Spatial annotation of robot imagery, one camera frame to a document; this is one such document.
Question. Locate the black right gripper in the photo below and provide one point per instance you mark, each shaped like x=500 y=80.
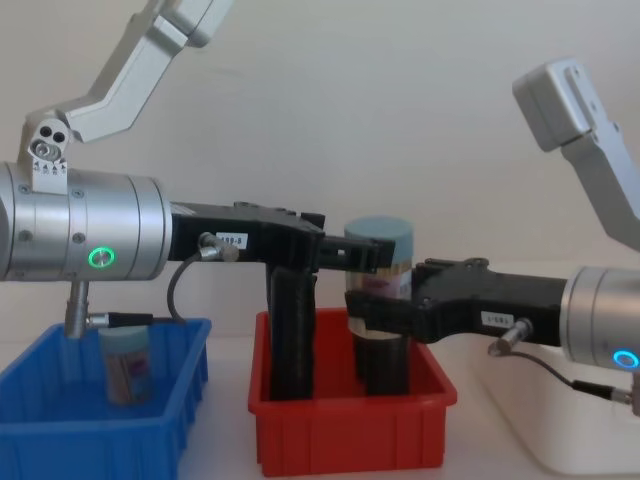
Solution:
x=500 y=300

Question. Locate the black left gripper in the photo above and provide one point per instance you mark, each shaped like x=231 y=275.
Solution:
x=280 y=240

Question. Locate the clear jar with teal lid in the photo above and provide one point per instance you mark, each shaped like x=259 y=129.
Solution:
x=400 y=240
x=127 y=360

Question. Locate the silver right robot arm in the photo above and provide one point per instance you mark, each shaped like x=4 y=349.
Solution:
x=595 y=310

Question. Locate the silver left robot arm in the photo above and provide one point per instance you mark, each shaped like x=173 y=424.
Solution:
x=50 y=225

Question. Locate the red plastic bin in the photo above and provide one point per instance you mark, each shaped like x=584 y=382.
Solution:
x=350 y=435

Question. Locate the white plastic bin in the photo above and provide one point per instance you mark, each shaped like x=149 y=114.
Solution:
x=525 y=415

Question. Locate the blue plastic bin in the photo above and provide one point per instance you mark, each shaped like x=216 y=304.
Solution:
x=75 y=440

